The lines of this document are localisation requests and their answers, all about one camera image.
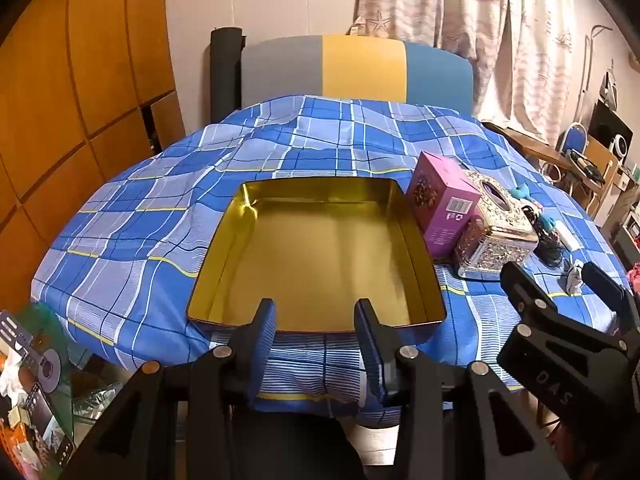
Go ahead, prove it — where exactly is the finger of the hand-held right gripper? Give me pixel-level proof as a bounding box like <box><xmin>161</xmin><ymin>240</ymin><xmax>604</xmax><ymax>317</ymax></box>
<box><xmin>500</xmin><ymin>260</ymin><xmax>622</xmax><ymax>357</ymax></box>
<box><xmin>581</xmin><ymin>261</ymin><xmax>640</xmax><ymax>337</ymax></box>

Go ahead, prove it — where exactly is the grey yellow blue headboard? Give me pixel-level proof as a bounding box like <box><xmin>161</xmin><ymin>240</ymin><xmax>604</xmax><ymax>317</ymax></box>
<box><xmin>240</xmin><ymin>34</ymin><xmax>474</xmax><ymax>116</ymax></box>

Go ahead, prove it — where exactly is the grey hooked pole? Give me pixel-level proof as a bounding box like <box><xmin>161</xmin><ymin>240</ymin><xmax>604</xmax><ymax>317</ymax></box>
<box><xmin>580</xmin><ymin>24</ymin><xmax>615</xmax><ymax>126</ymax></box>

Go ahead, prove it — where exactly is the blue folding chair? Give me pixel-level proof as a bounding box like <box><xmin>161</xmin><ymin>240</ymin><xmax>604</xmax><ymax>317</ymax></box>
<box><xmin>557</xmin><ymin>122</ymin><xmax>588</xmax><ymax>161</ymax></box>

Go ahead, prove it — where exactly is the orange packet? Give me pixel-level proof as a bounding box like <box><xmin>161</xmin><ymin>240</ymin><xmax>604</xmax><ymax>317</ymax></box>
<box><xmin>0</xmin><ymin>427</ymin><xmax>32</xmax><ymax>480</ymax></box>

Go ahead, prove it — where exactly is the white crumpled paper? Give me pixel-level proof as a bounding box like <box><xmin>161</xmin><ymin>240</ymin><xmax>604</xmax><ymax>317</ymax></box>
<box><xmin>0</xmin><ymin>355</ymin><xmax>32</xmax><ymax>402</ymax></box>

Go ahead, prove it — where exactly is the gold tin tray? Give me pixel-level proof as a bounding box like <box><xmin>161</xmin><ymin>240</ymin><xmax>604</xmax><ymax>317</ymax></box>
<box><xmin>186</xmin><ymin>176</ymin><xmax>447</xmax><ymax>333</ymax></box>

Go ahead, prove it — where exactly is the tissue packet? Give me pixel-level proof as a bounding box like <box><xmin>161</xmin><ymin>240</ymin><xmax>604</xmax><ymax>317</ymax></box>
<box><xmin>552</xmin><ymin>222</ymin><xmax>581</xmax><ymax>252</ymax></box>

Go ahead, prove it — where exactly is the white fluffy scrunchie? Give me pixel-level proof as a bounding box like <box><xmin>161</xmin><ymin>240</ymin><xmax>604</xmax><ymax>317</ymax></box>
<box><xmin>565</xmin><ymin>260</ymin><xmax>587</xmax><ymax>294</ymax></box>

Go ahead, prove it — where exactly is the patterned beige curtain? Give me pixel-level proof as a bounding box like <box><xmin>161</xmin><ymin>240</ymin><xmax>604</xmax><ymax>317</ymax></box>
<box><xmin>352</xmin><ymin>0</ymin><xmax>593</xmax><ymax>143</ymax></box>

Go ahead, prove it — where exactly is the wooden desk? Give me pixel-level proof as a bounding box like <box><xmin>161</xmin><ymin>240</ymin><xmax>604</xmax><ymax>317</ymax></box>
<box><xmin>482</xmin><ymin>121</ymin><xmax>566</xmax><ymax>163</ymax></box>

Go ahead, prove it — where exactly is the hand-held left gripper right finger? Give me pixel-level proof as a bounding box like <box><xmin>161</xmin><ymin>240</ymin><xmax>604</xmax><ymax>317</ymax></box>
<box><xmin>354</xmin><ymin>299</ymin><xmax>571</xmax><ymax>480</ymax></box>

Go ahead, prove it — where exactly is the wooden wardrobe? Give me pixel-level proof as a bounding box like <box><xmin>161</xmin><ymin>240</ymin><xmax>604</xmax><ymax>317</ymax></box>
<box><xmin>0</xmin><ymin>0</ymin><xmax>186</xmax><ymax>281</ymax></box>

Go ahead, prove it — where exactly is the embossed silver metal tray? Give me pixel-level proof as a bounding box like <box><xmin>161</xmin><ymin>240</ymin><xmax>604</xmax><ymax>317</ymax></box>
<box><xmin>454</xmin><ymin>169</ymin><xmax>540</xmax><ymax>280</ymax></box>

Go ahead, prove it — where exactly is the black rolled mat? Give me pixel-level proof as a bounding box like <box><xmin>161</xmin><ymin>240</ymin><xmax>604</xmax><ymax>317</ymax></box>
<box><xmin>210</xmin><ymin>26</ymin><xmax>247</xmax><ymax>123</ymax></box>

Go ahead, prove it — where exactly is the light wooden board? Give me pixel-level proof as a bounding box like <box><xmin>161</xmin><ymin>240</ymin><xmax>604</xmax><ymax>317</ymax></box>
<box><xmin>582</xmin><ymin>135</ymin><xmax>621</xmax><ymax>211</ymax></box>

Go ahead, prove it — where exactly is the blue plaid blanket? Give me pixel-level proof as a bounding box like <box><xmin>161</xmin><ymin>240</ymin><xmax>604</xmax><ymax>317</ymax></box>
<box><xmin>31</xmin><ymin>95</ymin><xmax>632</xmax><ymax>428</ymax></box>

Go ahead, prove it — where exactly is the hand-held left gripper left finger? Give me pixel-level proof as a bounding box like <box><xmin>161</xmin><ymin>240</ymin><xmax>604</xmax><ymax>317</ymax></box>
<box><xmin>62</xmin><ymin>299</ymin><xmax>278</xmax><ymax>480</ymax></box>

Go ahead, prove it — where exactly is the black monitor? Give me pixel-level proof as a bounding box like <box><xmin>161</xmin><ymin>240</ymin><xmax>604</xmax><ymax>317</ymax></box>
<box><xmin>590</xmin><ymin>100</ymin><xmax>633</xmax><ymax>153</ymax></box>

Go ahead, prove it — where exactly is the pink cardboard box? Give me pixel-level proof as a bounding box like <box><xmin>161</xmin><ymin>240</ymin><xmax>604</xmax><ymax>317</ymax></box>
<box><xmin>405</xmin><ymin>151</ymin><xmax>482</xmax><ymax>260</ymax></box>

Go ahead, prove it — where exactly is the white round fan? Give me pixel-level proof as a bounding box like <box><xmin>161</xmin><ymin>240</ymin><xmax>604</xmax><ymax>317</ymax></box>
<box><xmin>611</xmin><ymin>132</ymin><xmax>634</xmax><ymax>162</ymax></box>

